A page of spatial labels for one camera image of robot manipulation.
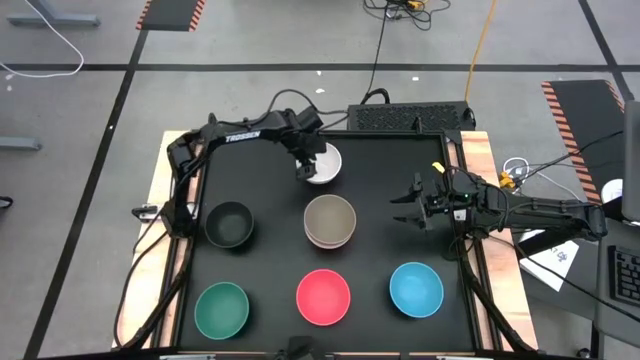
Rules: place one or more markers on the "black table frame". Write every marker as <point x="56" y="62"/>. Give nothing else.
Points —
<point x="380" y="134"/>

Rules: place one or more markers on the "black keyboard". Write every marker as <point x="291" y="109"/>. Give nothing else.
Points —
<point x="627" y="275"/>

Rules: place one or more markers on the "black bowl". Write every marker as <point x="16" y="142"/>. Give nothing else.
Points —
<point x="229" y="225"/>

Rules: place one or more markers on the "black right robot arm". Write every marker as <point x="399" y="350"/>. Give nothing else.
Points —
<point x="540" y="212"/>

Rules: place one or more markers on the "white paper sheet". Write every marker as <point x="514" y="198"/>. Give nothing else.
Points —
<point x="550" y="265"/>

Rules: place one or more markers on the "yellow tag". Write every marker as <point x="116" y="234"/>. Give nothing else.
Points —
<point x="438" y="166"/>

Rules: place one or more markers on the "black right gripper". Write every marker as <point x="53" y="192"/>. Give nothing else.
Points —
<point x="445" y="202"/>

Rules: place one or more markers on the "black table clamp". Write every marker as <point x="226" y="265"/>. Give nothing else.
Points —
<point x="145" y="212"/>

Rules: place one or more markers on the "green bowl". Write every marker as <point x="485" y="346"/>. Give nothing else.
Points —
<point x="221" y="310"/>

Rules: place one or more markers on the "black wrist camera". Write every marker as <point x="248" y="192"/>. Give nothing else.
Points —
<point x="310" y="119"/>

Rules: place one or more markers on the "orange connector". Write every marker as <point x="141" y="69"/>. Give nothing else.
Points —
<point x="507" y="180"/>

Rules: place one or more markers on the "orange bowl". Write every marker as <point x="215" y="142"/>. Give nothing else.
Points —
<point x="330" y="245"/>

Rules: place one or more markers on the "grey side desk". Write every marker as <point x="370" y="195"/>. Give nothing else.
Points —
<point x="602" y="320"/>

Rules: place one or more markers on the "brown bowl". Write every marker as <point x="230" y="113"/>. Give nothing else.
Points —
<point x="330" y="217"/>

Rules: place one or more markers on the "small black hazard-striped floor mat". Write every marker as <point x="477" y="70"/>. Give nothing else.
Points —
<point x="170" y="14"/>

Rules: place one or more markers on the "blue bowl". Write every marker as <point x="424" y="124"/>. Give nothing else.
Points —
<point x="416" y="290"/>

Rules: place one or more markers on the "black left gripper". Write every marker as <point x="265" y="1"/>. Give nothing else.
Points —
<point x="307" y="147"/>

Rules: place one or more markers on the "white bowl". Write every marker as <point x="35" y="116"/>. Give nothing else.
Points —
<point x="327" y="167"/>

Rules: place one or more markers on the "grey desk foot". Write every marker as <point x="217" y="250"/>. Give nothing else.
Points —
<point x="55" y="21"/>

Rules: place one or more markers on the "large black hazard-striped floor mat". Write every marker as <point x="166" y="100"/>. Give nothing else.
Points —
<point x="590" y="130"/>

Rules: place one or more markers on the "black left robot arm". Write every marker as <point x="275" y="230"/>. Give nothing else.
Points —
<point x="242" y="136"/>

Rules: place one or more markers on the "red bowl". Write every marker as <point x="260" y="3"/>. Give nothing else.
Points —
<point x="323" y="297"/>

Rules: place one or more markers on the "grey metal bar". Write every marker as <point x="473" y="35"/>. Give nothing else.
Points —
<point x="20" y="144"/>

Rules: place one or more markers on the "grey monitor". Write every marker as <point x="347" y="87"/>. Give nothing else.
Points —
<point x="632" y="160"/>

